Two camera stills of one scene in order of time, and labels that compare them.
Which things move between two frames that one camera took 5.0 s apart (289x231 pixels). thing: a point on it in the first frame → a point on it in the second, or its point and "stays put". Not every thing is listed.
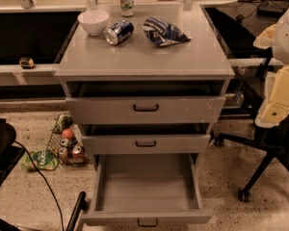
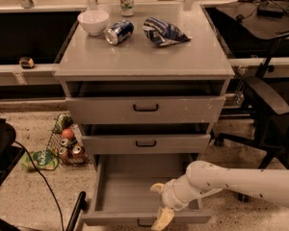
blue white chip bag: [164, 34] stays put
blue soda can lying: [119, 32] stays put
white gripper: [288, 38] → [169, 194]
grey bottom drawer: [148, 190] stays put
